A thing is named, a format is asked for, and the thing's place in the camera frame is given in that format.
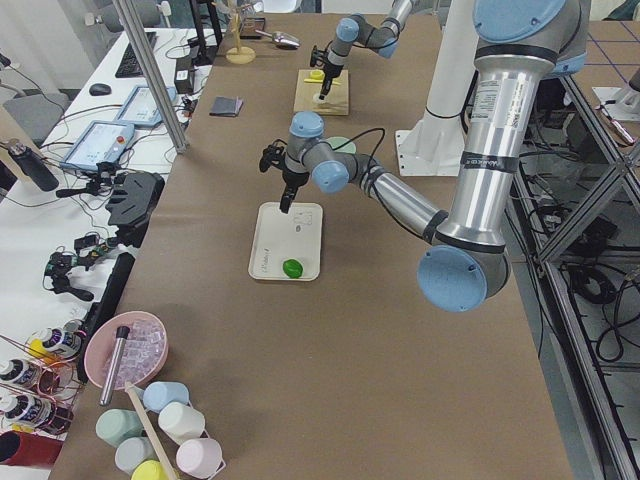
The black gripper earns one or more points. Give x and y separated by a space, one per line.
329 74
291 179

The white steamed bun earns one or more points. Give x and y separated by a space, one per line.
317 99

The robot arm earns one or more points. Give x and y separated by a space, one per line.
520 44
355 29

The mint green bowl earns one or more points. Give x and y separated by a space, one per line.
341 144

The pink bowl with ice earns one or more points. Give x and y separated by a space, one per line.
145 350

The metal tube in bowl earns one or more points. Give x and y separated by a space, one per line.
122 334

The yellow plastic knife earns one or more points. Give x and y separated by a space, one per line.
321 81

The bamboo cutting board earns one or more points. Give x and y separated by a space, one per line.
337 101

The beige rabbit serving tray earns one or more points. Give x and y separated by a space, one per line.
279 237

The green lime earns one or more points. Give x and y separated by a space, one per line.
293 268

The metal ice scoop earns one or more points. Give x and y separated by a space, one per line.
281 39

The wooden mug tree stand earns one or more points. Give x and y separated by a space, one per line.
237 11

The dark wooden box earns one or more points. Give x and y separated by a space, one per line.
250 28

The folded grey cloth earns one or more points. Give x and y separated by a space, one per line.
226 106

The black folded device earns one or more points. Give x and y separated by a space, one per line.
134 197

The far teach pendant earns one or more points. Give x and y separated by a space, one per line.
140 109

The teach pendant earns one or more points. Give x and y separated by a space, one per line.
101 141
140 109

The near teach pendant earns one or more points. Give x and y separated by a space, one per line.
101 141

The black keyboard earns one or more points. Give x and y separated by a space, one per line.
129 66

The black computer mouse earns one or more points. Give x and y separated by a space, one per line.
100 89

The blue plastic cup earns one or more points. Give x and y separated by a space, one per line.
159 394

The wooden cup rack stick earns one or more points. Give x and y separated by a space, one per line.
151 433

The white plastic cup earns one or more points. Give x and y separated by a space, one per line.
181 422

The pink plastic cup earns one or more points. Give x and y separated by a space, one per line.
200 458

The green plastic cup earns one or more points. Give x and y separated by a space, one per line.
114 426

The grey plastic cup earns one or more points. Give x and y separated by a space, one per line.
132 452

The yellow plastic cup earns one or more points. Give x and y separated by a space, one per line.
149 470

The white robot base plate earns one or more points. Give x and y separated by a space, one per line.
427 154

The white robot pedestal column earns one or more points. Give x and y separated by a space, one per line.
454 67

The aluminium frame post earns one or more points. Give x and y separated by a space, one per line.
133 26

